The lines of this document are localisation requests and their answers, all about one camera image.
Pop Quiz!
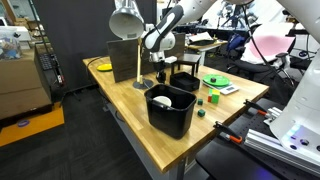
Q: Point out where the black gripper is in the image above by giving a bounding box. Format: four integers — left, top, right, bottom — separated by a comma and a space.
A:
153, 61, 167, 84

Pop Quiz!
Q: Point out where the wooden background desk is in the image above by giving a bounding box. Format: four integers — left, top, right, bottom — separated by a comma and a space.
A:
186, 31, 229, 66

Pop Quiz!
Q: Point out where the white round item in bin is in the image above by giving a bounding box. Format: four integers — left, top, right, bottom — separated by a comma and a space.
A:
152, 95, 173, 108

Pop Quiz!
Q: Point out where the black fabric open box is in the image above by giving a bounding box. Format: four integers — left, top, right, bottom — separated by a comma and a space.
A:
169, 71, 201, 93

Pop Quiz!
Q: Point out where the small dark wooden stool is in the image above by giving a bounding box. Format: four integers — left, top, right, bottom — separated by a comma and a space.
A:
170, 53, 202, 78

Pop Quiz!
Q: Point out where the dark wooden backdrop board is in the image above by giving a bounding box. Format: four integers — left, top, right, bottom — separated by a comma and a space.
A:
106, 33, 186, 84

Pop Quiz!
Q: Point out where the black trash bin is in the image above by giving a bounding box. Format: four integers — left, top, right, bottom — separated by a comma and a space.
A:
143, 83, 198, 140

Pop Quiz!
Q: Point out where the large pastel puzzle cube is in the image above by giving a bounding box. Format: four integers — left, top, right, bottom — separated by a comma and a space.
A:
207, 88, 221, 104

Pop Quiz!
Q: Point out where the yellow flat disc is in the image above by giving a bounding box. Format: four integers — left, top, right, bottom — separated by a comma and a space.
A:
96, 63, 114, 72

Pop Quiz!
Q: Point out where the green round plate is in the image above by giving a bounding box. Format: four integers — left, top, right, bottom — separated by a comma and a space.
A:
202, 73, 231, 88

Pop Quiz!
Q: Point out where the white kitchen scale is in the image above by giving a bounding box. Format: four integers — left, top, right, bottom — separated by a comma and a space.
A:
203, 81, 240, 96

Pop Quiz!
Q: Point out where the blue bag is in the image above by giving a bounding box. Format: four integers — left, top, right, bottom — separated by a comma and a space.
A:
227, 33, 248, 53

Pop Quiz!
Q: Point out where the black curtain partition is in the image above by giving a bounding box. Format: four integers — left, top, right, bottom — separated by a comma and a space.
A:
33, 0, 158, 92

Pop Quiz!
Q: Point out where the black perforated mounting table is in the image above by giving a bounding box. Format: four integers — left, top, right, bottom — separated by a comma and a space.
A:
195, 98, 320, 180

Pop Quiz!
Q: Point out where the office chair pink back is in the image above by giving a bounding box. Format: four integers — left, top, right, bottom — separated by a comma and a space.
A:
229, 21, 298, 88

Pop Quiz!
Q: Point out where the black keyboard device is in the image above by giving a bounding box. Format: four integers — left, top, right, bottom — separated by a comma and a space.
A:
34, 43, 66, 88

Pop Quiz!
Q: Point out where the orange floor mat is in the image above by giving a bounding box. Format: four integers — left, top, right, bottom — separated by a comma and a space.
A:
0, 103, 66, 148

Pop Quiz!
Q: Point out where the large cardboard box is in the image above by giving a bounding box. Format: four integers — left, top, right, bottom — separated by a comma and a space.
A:
0, 46, 54, 122

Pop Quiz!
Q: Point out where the purple tape roll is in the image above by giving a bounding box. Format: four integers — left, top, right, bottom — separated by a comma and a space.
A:
16, 119, 31, 128

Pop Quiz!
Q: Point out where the clear bin of small items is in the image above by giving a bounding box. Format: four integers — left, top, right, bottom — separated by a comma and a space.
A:
0, 31, 24, 61

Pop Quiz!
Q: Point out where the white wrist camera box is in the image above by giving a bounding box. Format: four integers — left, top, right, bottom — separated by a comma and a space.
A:
164, 55, 178, 65

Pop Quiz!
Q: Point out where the dark table cable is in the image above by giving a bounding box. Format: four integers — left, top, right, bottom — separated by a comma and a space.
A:
85, 55, 109, 73

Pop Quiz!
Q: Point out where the black clamp orange handle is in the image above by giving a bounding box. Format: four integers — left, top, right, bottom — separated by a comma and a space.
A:
213, 120, 244, 145
243, 98, 272, 118

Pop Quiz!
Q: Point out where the black hanging cable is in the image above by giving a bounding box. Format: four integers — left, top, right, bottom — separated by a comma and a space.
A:
242, 0, 286, 83

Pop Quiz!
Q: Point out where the short aluminium bracket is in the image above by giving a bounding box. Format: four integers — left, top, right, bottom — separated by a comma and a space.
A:
264, 106, 285, 126

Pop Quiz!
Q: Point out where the long aluminium extrusion rail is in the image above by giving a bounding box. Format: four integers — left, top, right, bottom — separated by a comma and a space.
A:
244, 128, 320, 176

